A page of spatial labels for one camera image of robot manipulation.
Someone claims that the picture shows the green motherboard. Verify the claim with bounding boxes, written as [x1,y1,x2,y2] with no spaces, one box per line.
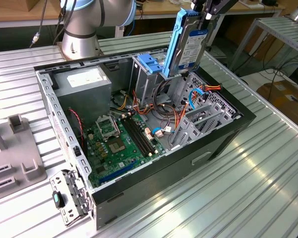
[83,113,167,188]

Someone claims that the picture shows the brown cardboard box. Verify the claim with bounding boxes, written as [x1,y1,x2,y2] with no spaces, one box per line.
[256,80,298,123]

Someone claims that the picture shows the black RAM slot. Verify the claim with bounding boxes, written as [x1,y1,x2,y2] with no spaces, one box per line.
[128,115,157,154]
[121,118,152,157]

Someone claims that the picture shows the grey power supply unit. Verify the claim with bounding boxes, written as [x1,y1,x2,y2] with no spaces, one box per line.
[53,64,113,127]

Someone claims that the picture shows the metal socket cover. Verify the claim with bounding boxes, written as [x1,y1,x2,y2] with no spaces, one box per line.
[95,115,121,139]

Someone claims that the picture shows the square brown base plate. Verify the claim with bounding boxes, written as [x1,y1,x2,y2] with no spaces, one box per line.
[56,41,103,61]

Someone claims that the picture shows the orange red power wire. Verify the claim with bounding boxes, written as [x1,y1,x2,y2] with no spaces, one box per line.
[200,83,222,92]

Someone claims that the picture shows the blue wire with white label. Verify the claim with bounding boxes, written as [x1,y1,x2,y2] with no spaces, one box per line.
[150,126,166,136]

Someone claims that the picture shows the metal slat side table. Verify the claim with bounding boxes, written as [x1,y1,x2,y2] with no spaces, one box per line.
[229,16,298,72]

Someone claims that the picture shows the black arm cable with connector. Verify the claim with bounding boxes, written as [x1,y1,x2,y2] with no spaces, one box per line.
[29,0,77,49]

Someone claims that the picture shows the blue expansion slot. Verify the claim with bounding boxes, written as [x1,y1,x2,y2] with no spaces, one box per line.
[98,160,138,184]

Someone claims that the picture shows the black PC case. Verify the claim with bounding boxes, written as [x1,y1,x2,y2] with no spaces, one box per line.
[33,44,257,231]

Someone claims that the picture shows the grey optical drive cage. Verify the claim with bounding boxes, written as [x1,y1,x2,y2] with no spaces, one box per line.
[129,49,189,105]

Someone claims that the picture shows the blue SATA wire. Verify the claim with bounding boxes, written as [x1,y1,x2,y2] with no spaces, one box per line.
[188,87,207,110]

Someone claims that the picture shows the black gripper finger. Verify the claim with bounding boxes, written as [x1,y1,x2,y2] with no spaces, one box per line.
[191,0,206,12]
[205,0,239,21]

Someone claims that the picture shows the orange red wire bundle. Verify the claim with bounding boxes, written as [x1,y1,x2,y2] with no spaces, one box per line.
[132,89,155,117]

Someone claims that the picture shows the grey parts rack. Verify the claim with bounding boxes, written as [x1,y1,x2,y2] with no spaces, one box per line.
[0,113,48,204]

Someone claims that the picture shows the hard disk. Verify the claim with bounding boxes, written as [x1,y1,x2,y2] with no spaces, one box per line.
[162,7,218,79]

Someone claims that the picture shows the grey metal disk bay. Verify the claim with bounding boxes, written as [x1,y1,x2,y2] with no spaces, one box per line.
[167,73,241,152]

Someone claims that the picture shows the metal card retention bracket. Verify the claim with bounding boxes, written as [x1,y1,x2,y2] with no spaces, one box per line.
[49,169,94,228]

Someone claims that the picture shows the wooden desk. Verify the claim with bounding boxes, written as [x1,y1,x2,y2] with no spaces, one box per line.
[0,0,288,48]

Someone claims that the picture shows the red black fan wire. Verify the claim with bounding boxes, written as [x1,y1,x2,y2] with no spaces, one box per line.
[68,107,85,148]

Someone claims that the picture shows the thick black cable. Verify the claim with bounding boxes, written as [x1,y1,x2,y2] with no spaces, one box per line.
[153,79,182,117]

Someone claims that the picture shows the orange wire strands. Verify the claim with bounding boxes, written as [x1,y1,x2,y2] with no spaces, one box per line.
[172,103,190,131]

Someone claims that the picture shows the blue plastic drive latch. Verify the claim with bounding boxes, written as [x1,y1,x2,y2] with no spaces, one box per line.
[137,54,164,74]

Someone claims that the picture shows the black latch with teal button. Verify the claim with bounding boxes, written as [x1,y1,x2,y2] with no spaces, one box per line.
[52,190,66,208]

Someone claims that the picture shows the yellow black wire bundle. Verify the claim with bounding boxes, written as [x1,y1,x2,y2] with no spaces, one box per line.
[111,90,130,111]

